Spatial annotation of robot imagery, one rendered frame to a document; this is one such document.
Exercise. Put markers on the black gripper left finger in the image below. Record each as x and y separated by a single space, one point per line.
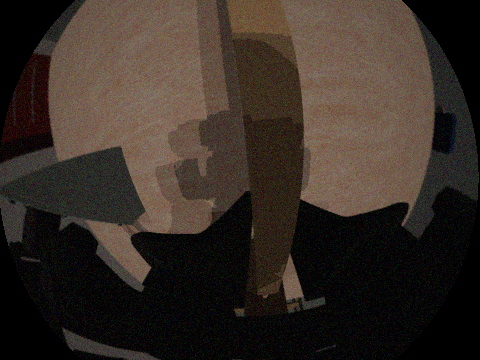
222 250

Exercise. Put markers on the long wooden bed rail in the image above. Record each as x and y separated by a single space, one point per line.
274 130

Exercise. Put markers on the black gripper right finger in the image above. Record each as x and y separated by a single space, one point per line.
324 241

